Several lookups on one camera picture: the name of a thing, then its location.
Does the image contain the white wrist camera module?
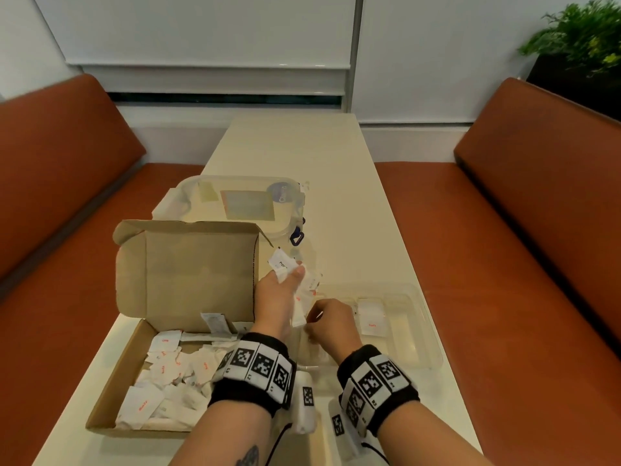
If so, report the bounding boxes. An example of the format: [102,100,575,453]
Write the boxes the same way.
[290,371,319,435]
[327,397,369,461]

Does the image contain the brown cardboard box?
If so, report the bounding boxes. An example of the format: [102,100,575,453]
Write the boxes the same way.
[85,219,274,438]

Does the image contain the person's right forearm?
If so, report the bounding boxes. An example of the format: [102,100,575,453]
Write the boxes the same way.
[376,400,496,466]

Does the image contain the sorted sachets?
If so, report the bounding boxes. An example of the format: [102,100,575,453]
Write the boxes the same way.
[358,300,390,338]

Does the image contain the person's left hand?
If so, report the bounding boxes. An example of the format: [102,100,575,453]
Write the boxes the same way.
[250,264,307,343]

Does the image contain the white roller blind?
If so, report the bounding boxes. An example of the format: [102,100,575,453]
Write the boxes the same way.
[31,0,359,96]

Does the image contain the black wristband with marker tiles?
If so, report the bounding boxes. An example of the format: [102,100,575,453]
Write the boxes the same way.
[336,344,420,438]
[208,332,298,417]

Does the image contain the grey window frame post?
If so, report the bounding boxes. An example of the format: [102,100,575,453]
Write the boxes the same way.
[342,0,365,113]

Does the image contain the person's right hand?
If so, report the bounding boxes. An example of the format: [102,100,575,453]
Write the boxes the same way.
[304,298,364,366]

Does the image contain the clear compartment tray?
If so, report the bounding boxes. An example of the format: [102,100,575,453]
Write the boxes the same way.
[296,283,445,370]

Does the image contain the black cable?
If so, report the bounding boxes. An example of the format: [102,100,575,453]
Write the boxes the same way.
[361,441,389,466]
[264,421,294,466]

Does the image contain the person's left forearm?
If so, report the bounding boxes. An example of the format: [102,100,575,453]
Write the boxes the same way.
[167,400,272,466]

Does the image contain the pile of white sachets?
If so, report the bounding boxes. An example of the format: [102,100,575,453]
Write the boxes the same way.
[115,313,256,430]

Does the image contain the black planter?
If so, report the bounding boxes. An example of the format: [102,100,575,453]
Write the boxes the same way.
[526,52,621,122]

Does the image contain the clear lidded plastic container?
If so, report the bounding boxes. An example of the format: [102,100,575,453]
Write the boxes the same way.
[151,175,311,282]

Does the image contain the green leafy plant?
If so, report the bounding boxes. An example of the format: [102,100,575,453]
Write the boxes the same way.
[517,0,621,76]

